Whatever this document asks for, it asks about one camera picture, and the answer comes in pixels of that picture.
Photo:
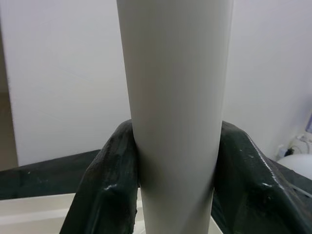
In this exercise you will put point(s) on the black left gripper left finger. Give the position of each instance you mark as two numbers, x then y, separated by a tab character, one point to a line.
107	185

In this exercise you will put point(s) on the white wall socket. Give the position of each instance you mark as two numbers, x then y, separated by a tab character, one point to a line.
282	150

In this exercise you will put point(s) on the white plastic table leg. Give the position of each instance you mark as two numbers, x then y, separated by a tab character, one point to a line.
175	97

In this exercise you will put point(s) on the white plastic table top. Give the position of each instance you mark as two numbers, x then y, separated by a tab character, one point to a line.
29	214

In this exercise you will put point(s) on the white rounded chair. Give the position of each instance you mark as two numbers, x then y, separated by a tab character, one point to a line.
297	165

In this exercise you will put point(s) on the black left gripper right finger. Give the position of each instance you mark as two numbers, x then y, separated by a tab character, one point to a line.
243	195

